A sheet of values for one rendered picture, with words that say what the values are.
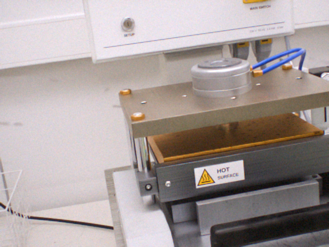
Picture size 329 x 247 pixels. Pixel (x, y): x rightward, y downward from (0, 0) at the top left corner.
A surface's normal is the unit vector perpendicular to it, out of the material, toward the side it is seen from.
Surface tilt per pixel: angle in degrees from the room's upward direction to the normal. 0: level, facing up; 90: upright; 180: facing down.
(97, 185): 90
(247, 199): 90
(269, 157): 90
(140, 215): 0
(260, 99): 0
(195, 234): 0
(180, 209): 90
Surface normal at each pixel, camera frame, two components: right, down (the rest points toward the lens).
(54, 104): 0.12, 0.26
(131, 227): -0.12, -0.95
